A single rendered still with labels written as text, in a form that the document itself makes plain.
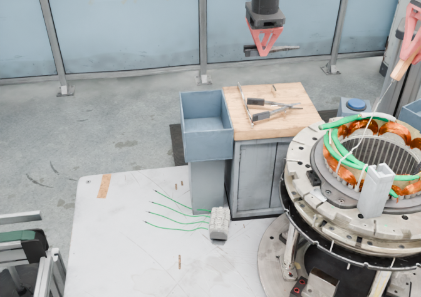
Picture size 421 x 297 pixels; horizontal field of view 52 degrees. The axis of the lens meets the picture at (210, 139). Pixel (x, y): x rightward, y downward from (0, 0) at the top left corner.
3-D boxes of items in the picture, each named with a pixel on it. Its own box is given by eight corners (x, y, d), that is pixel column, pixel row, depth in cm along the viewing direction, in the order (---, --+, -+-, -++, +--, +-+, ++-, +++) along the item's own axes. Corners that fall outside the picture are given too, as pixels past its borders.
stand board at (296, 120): (234, 141, 93) (234, 131, 91) (222, 94, 107) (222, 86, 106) (323, 134, 94) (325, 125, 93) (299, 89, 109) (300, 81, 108)
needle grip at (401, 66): (396, 81, 65) (419, 44, 63) (387, 75, 66) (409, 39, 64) (401, 81, 66) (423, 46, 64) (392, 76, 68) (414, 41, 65)
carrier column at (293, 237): (284, 273, 94) (296, 207, 81) (280, 264, 96) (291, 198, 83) (295, 271, 94) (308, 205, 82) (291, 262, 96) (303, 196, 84)
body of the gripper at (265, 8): (254, 29, 86) (255, -8, 81) (244, 9, 94) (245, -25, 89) (285, 26, 87) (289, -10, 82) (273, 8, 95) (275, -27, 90)
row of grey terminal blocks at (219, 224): (227, 245, 103) (227, 234, 100) (207, 244, 103) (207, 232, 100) (230, 215, 110) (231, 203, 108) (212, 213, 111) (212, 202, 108)
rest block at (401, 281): (385, 294, 88) (388, 288, 87) (388, 274, 92) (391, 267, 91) (406, 302, 87) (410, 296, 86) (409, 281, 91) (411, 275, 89)
